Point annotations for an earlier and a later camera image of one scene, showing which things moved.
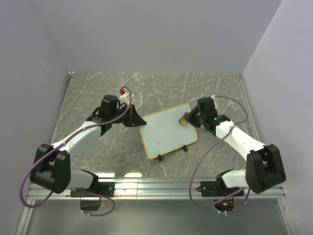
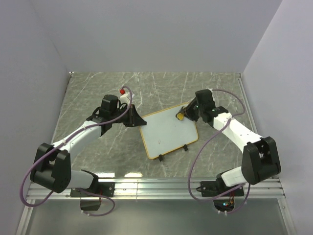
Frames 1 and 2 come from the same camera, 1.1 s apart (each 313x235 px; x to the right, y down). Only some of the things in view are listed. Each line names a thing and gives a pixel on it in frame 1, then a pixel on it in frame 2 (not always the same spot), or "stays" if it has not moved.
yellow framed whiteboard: (163, 133) stays
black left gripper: (134, 119) stays
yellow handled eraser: (183, 121) -> (180, 116)
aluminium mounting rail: (158, 189) stays
